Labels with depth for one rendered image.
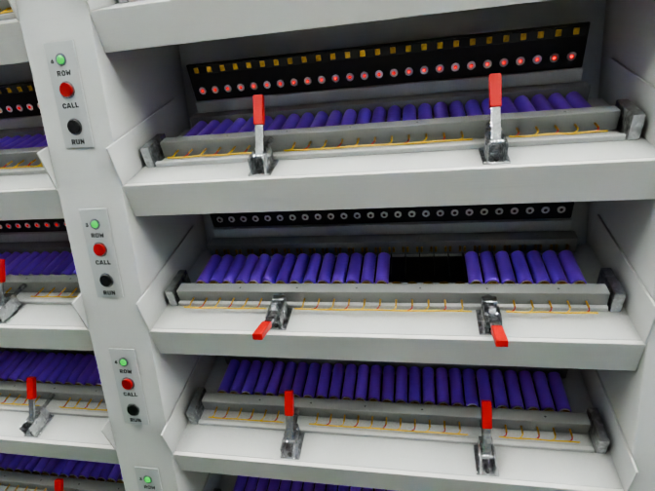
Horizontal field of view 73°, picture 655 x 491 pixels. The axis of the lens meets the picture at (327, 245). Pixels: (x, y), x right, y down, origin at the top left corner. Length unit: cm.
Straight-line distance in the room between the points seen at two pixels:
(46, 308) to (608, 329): 77
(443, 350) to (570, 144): 27
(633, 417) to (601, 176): 29
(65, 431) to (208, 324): 34
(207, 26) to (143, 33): 8
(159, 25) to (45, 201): 28
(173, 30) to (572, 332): 57
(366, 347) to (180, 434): 34
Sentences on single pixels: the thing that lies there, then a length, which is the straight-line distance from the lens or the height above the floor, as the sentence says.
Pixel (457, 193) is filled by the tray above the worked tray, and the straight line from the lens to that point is 51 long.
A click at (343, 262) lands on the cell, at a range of 65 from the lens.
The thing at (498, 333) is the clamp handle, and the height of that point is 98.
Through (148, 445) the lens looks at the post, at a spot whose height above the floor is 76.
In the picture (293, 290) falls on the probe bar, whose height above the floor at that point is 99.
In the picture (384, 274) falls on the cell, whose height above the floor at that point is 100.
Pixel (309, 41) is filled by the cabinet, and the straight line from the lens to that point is 72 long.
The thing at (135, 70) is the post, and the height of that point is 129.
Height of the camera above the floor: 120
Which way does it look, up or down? 15 degrees down
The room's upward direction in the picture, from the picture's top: 4 degrees counter-clockwise
